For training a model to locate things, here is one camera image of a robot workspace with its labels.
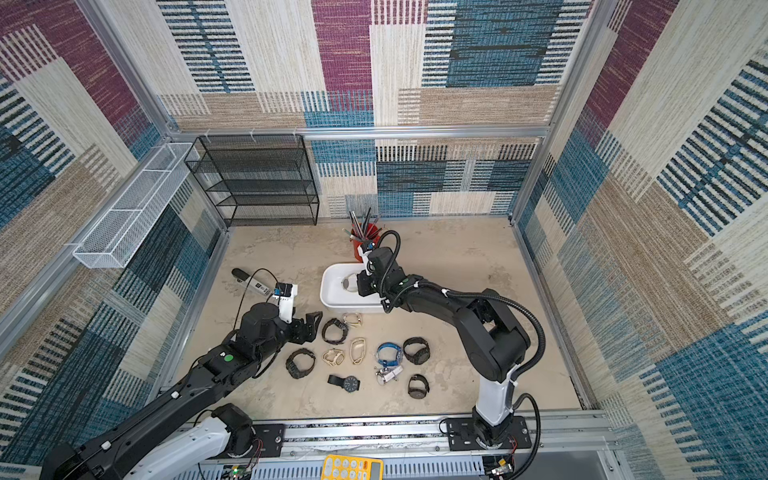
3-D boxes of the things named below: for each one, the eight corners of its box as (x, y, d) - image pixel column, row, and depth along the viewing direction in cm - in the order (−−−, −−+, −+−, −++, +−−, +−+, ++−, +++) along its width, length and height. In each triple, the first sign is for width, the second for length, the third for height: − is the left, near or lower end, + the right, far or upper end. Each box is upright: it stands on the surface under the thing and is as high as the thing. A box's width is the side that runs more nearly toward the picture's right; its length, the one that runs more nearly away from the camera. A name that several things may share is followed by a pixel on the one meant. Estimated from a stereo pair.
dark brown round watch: (408, 398, 81) (409, 396, 79) (407, 377, 85) (408, 374, 83) (429, 398, 81) (430, 396, 79) (427, 376, 84) (428, 374, 83)
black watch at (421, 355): (410, 368, 86) (411, 364, 83) (401, 346, 90) (401, 341, 87) (432, 360, 87) (434, 355, 85) (422, 338, 91) (423, 333, 89)
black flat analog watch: (327, 392, 83) (326, 390, 81) (329, 377, 85) (328, 374, 83) (360, 392, 82) (359, 390, 81) (360, 376, 85) (360, 374, 83)
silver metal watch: (379, 386, 83) (378, 383, 81) (375, 374, 85) (375, 370, 83) (404, 377, 84) (405, 374, 82) (400, 365, 86) (400, 362, 84)
